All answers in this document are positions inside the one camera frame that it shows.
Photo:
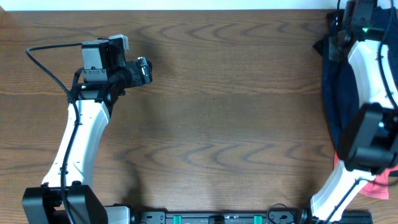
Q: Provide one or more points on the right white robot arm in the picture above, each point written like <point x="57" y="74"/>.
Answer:
<point x="359" y="94"/>

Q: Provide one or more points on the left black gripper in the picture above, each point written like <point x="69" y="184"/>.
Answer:
<point x="144" y="71"/>

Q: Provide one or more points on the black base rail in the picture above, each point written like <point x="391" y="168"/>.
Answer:
<point x="277" y="214"/>

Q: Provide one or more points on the red garment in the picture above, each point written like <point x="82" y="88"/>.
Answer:
<point x="343" y="179"/>

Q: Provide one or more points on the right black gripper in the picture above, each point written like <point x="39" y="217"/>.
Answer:
<point x="333" y="53"/>

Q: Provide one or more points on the navy blue shorts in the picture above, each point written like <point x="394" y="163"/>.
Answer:
<point x="339" y="90"/>

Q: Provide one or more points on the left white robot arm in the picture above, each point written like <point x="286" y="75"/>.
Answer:
<point x="65" y="194"/>

